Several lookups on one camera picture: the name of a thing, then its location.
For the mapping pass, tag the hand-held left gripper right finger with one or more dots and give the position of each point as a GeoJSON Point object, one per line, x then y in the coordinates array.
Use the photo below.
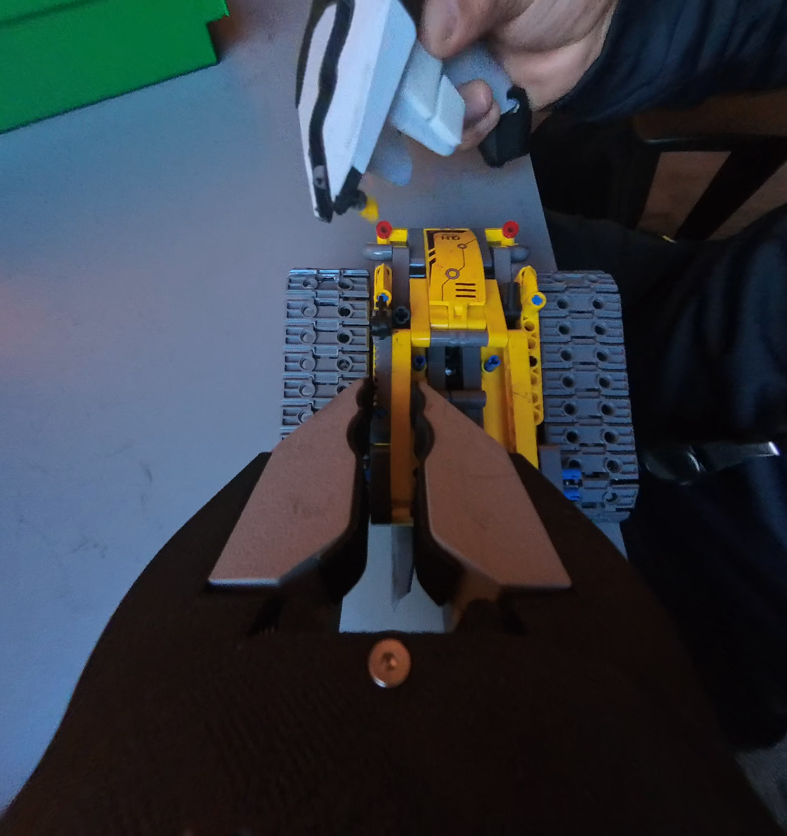
{"type": "Point", "coordinates": [491, 516]}

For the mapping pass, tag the grey desk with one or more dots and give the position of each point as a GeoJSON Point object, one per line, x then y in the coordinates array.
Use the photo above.
{"type": "Point", "coordinates": [138, 326]}

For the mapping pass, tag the yellow toy pin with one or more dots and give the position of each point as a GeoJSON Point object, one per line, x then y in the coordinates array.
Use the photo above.
{"type": "Point", "coordinates": [369, 209]}

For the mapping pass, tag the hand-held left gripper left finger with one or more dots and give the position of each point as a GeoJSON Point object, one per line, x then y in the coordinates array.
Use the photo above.
{"type": "Point", "coordinates": [289, 516]}

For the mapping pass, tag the person's right forearm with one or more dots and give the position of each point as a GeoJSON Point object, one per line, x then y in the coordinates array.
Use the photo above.
{"type": "Point", "coordinates": [694, 46]}

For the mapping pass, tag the person's right hand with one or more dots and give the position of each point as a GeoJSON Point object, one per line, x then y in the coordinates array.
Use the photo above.
{"type": "Point", "coordinates": [537, 39]}

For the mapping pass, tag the yellow toy tracked robot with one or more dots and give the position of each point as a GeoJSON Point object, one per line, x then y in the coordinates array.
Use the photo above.
{"type": "Point", "coordinates": [458, 287]}

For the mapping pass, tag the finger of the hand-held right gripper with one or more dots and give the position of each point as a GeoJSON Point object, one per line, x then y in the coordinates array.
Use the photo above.
{"type": "Point", "coordinates": [308, 98]}
{"type": "Point", "coordinates": [367, 78]}

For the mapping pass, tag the green plastic bin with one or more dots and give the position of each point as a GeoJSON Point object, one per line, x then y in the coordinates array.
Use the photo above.
{"type": "Point", "coordinates": [73, 65]}

